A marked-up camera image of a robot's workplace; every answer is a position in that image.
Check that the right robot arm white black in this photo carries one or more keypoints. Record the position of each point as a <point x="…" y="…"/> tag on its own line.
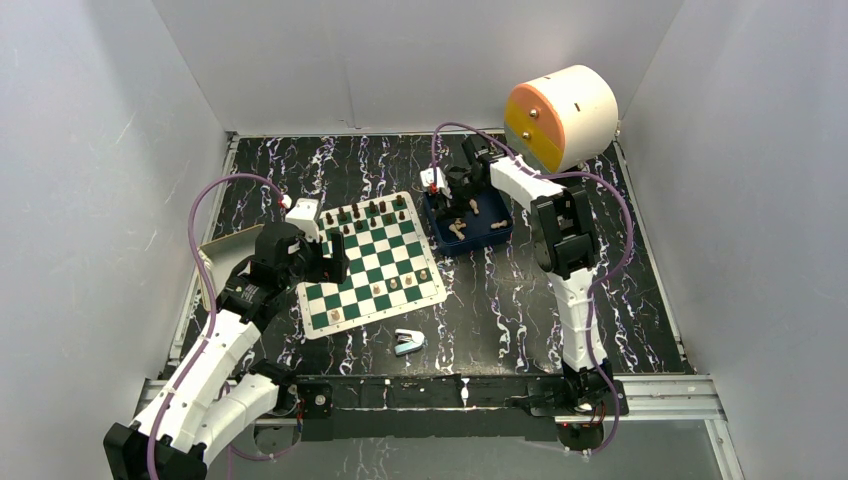
<point x="566" y="248"/>

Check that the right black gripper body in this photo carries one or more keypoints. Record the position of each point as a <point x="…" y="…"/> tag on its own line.
<point x="462" y="190"/>

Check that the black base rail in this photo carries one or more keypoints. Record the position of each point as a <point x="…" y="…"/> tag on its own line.
<point x="542" y="407"/>

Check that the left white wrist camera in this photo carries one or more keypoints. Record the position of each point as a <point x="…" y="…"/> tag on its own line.
<point x="305" y="215"/>

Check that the dark chess pieces row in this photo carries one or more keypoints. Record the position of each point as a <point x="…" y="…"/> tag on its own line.
<point x="393" y="213"/>

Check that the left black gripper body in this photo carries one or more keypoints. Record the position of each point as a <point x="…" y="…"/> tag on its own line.
<point x="310" y="266"/>

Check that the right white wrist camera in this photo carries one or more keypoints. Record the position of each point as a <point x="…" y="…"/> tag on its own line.
<point x="434" y="182"/>

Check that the light pieces in tray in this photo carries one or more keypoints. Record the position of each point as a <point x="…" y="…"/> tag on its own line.
<point x="493" y="218"/>

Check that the green white chess board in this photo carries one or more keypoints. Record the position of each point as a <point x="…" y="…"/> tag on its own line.
<point x="375" y="257"/>

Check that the white cylindrical drawer cabinet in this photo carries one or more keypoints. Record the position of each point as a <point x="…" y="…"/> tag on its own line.
<point x="561" y="119"/>

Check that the blue tray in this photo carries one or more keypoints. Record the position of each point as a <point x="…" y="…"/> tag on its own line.
<point x="440" y="226"/>

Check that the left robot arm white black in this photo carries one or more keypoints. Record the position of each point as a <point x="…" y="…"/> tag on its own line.
<point x="191" y="420"/>

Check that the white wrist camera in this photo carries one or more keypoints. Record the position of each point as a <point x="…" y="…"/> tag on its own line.
<point x="305" y="215"/>
<point x="434" y="182"/>

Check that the gold metal tin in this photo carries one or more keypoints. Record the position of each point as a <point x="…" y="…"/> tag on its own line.
<point x="220" y="256"/>

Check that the small light blue stapler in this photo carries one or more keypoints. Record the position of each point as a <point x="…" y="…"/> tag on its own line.
<point x="408" y="341"/>

